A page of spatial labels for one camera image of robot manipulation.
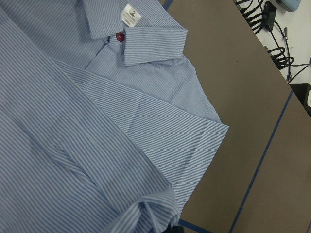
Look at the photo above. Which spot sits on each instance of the blue striped button shirt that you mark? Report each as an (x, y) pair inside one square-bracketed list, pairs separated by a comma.
[(104, 126)]

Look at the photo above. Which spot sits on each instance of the brown paper table cover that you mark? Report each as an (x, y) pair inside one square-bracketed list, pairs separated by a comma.
[(260, 179)]

